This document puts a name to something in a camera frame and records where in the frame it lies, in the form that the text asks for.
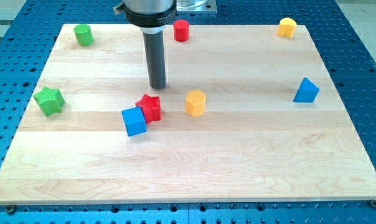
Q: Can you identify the yellow heart block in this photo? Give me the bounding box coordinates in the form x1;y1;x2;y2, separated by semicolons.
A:
276;17;297;38

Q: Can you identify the blue triangle block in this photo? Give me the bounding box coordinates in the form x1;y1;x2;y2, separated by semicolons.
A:
293;78;319;103

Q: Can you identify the red star block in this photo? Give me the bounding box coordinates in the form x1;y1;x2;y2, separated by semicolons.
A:
135;94;161;124

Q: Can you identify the metal base plate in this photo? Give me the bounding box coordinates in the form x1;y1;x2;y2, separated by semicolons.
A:
177;0;217;14

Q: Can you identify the green star block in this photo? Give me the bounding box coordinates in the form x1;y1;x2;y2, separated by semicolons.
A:
33;86;65;116

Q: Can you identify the light wooden board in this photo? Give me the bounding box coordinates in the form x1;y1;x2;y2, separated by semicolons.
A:
0;24;376;205

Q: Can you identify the blue cube block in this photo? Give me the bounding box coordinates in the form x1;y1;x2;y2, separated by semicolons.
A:
121;107;147;137

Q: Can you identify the green cylinder block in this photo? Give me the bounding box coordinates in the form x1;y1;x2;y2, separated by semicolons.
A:
73;24;94;46

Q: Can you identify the yellow hexagon block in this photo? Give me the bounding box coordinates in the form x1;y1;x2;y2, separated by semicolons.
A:
185;90;206;116

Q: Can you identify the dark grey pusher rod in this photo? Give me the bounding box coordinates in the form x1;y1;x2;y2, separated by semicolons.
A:
143;31;166;90

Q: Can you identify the red cylinder block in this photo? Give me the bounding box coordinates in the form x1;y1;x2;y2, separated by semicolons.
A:
173;19;190;42

